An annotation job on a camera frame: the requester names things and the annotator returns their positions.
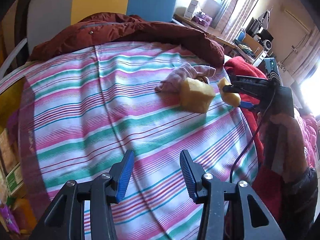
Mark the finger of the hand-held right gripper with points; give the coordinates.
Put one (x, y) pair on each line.
(250, 80)
(247, 104)

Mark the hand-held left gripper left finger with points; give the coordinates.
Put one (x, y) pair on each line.
(123, 177)

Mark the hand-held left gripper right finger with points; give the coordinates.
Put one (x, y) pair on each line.
(188, 177)

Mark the green and white small box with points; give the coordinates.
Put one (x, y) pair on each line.
(15, 180)

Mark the purple snack packet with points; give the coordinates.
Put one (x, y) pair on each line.
(7, 217)

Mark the yellow storage container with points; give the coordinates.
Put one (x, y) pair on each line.
(7, 102)

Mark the person's right hand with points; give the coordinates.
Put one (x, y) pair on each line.
(291, 140)

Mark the red fleece blanket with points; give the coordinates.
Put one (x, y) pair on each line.
(245, 66)

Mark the cardboard box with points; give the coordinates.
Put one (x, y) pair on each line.
(252, 41)

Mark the small round speaker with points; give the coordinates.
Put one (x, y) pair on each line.
(267, 44)

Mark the blue cup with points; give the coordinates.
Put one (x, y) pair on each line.
(241, 35)

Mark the pale striped curtain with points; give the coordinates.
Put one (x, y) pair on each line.
(305, 60)
(240, 7)

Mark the black audio equipment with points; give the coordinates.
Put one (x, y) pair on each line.
(258, 28)

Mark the pink cloth pouch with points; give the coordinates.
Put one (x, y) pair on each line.
(180, 76)

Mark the striped bed sheet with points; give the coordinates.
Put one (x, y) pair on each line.
(100, 105)

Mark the purple storage box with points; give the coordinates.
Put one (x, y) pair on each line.
(203, 20)

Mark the wooden desk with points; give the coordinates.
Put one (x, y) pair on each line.
(190, 23)

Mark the white carton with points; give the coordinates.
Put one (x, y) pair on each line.
(191, 8)

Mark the maroon padded jacket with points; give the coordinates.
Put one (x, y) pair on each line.
(140, 30)

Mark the colour-block headboard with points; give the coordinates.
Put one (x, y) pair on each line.
(150, 0)

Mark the white bed frame rail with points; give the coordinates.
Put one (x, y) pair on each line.
(12, 55)

